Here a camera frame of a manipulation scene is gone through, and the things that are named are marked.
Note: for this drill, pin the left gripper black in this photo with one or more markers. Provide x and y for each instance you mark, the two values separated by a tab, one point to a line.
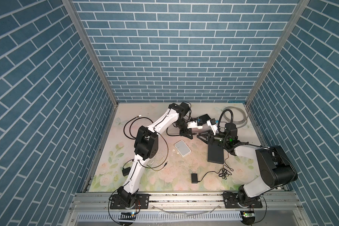
186	131

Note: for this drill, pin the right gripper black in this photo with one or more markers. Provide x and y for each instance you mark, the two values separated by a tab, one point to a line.
210	137

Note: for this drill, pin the dark grey network switch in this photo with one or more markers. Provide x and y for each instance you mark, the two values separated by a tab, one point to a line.
215	153

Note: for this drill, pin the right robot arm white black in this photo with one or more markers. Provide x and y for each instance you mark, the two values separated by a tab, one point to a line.
274	165

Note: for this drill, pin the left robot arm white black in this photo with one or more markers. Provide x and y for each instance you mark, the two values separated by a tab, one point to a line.
146	146

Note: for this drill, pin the white small router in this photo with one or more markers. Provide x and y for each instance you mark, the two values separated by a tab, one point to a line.
182	148

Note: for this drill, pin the black ribbed box device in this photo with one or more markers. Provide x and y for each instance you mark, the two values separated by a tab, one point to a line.
203	118

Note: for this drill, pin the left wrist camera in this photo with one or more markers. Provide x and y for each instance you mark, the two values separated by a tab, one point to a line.
195	123

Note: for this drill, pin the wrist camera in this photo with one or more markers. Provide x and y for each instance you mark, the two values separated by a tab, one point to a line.
213	125
195	123

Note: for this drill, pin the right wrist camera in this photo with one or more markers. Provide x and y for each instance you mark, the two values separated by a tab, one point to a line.
213	125

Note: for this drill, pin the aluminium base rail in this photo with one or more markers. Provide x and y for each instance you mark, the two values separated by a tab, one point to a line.
278	208

